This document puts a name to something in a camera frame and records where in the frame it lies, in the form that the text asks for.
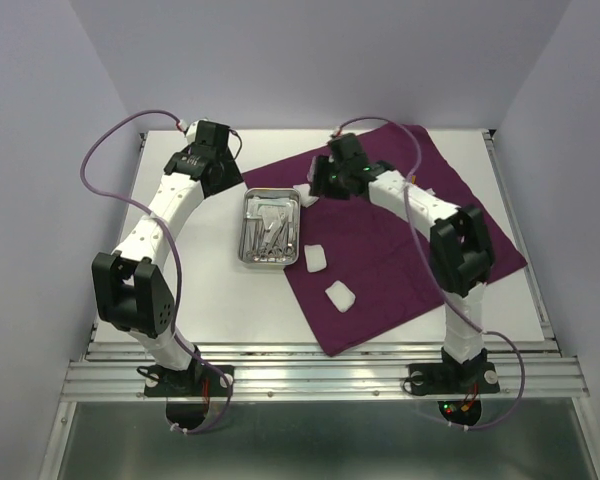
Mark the purple surgical cloth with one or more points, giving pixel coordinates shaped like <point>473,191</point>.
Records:
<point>372,252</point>

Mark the aluminium front rail frame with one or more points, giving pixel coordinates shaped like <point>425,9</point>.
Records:
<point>300,371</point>

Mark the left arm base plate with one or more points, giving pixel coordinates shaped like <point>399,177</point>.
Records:
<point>195,382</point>

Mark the white gauze pad bottom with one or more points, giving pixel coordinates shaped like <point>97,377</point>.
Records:
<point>340,296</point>

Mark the bagged beige bandage roll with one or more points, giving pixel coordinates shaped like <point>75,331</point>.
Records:
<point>313,172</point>

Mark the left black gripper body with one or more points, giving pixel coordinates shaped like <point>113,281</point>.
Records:
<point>230,174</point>

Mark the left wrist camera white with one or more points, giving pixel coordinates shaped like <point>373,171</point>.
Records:
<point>191,131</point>

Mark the white gauze pad top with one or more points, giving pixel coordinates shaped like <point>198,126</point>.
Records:
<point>306,198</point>

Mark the white gauze pad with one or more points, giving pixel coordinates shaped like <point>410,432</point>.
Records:
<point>340,296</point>
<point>306,198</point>
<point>315,258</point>

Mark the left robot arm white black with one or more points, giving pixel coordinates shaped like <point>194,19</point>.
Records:
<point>131,292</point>

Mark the white green sterile pouch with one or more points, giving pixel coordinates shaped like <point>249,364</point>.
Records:
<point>257,205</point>

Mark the small clear bagged packet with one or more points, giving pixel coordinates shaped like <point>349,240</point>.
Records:
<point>273,218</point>

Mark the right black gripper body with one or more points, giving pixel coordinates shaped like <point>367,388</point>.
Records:
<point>337,174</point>

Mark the white gauze pad middle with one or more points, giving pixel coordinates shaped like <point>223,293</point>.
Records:
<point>315,258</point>

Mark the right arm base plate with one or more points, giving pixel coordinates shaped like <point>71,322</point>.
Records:
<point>425,379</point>

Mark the stainless steel tray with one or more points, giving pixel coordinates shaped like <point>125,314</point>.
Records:
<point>279,249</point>

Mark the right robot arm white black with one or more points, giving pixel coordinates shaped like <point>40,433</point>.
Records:
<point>458,259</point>

